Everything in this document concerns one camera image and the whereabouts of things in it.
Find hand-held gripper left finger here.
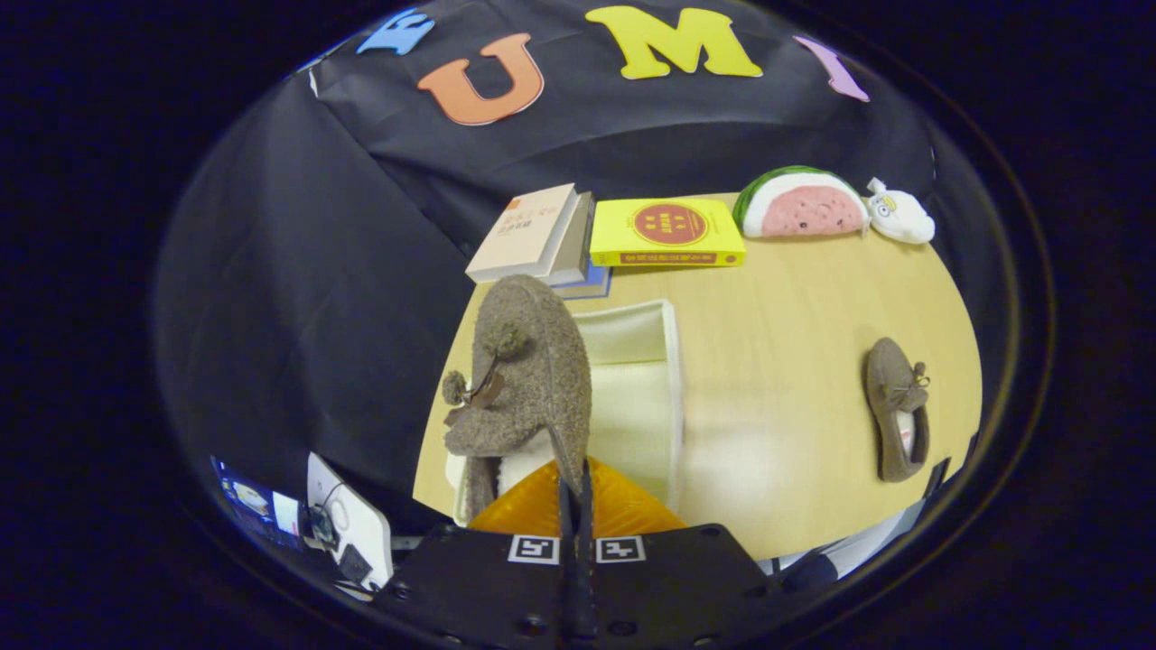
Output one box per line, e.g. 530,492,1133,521
372,459,579,650

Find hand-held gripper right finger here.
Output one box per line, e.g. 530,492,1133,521
578,456,787,650

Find cream fabric storage box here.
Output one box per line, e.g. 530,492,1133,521
445,299,685,526

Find brown fuzzy slipper shoe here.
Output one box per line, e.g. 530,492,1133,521
864,337,931,484
441,274,594,525

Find white electronic device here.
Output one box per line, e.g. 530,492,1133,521
305,451,395,594

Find computer monitor screen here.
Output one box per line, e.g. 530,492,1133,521
212,456,303,547

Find blue book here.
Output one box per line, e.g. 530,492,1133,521
551,264,613,301

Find black backdrop cloth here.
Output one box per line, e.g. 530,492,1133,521
154,0,1003,534

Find grey book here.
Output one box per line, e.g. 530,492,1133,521
546,191,597,288

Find beige book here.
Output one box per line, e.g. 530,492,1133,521
465,183,579,283

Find yellow book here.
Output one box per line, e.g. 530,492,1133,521
590,198,747,269

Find watermelon slice plush toy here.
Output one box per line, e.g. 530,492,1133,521
732,165,871,239

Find white plush toy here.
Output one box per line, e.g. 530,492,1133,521
865,177,937,246

